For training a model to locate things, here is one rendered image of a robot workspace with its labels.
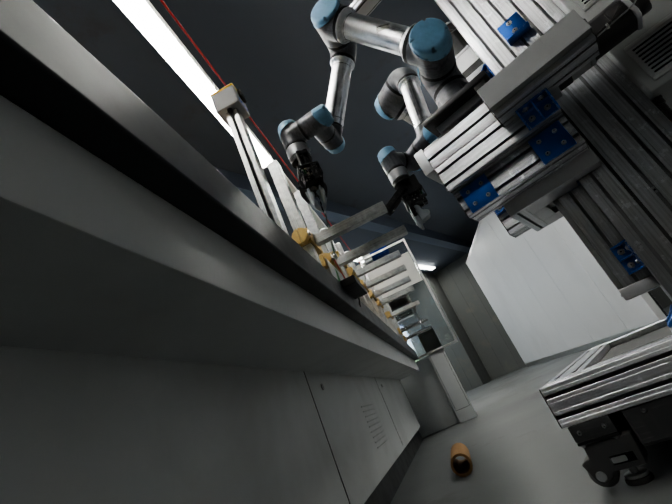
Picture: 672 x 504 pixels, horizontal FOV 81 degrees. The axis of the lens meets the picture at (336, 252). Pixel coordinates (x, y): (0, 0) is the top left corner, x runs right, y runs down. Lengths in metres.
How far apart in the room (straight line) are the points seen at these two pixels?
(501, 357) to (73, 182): 11.62
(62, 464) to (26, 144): 0.33
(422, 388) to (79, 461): 3.57
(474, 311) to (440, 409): 8.11
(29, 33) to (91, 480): 0.44
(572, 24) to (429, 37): 0.37
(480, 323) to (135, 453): 11.46
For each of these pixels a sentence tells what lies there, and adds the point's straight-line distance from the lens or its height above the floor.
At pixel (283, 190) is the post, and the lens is 1.27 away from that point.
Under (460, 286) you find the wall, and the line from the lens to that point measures 12.04.
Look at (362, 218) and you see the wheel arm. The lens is 1.19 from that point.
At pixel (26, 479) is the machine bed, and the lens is 0.53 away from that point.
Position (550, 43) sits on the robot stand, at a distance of 1.19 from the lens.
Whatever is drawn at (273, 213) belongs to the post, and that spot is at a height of 0.80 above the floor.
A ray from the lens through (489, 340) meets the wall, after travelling 11.84.
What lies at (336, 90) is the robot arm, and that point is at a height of 1.38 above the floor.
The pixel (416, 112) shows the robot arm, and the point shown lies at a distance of 1.63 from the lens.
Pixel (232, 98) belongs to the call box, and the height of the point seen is 1.17.
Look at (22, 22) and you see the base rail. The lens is 0.41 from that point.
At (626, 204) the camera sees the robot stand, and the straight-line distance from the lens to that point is 1.35.
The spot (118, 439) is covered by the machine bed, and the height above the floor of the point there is 0.41.
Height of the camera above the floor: 0.31
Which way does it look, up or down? 23 degrees up
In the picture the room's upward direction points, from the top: 24 degrees counter-clockwise
